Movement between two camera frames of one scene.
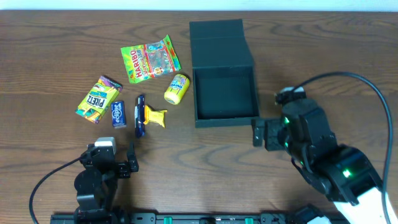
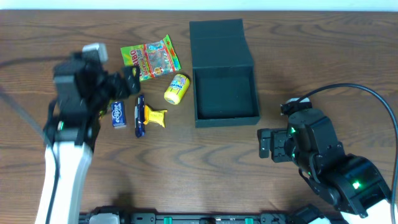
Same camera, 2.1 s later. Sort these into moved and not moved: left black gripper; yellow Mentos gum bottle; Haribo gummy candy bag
Moved: left black gripper
Not moved: yellow Mentos gum bottle; Haribo gummy candy bag
